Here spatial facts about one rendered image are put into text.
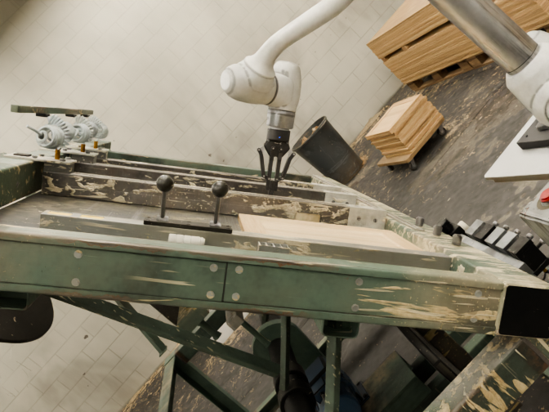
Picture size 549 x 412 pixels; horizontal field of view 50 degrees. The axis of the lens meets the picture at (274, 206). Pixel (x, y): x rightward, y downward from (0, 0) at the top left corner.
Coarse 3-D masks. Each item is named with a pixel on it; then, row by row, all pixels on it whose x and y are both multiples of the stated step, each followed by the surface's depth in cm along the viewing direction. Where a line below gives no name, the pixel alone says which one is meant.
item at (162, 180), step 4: (160, 176) 127; (164, 176) 126; (168, 176) 127; (160, 180) 126; (164, 180) 125; (168, 180) 126; (172, 180) 127; (156, 184) 126; (160, 184) 125; (164, 184) 125; (168, 184) 126; (172, 184) 127; (160, 188) 126; (164, 188) 126; (168, 188) 126; (164, 192) 128; (164, 196) 129; (164, 200) 130; (164, 204) 130; (164, 208) 131; (164, 212) 132; (160, 216) 132; (164, 216) 133; (156, 220) 132; (160, 220) 132; (164, 220) 133
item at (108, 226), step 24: (48, 216) 128; (72, 216) 129; (96, 216) 133; (216, 240) 133; (240, 240) 134; (264, 240) 134; (288, 240) 135; (312, 240) 138; (408, 264) 139; (432, 264) 140
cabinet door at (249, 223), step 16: (240, 224) 166; (256, 224) 163; (272, 224) 169; (288, 224) 173; (304, 224) 175; (320, 224) 179; (336, 240) 156; (352, 240) 160; (368, 240) 163; (384, 240) 166; (400, 240) 168
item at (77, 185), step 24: (48, 120) 176; (48, 168) 176; (72, 168) 180; (48, 192) 177; (72, 192) 178; (96, 192) 179; (120, 192) 179; (144, 192) 180; (168, 192) 181; (192, 192) 182; (240, 192) 188; (264, 216) 186; (288, 216) 187; (336, 216) 189; (360, 216) 189; (384, 216) 190
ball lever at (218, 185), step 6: (216, 186) 127; (222, 186) 127; (228, 186) 129; (216, 192) 128; (222, 192) 128; (216, 198) 130; (216, 204) 131; (216, 210) 132; (216, 216) 133; (210, 222) 134; (216, 222) 134
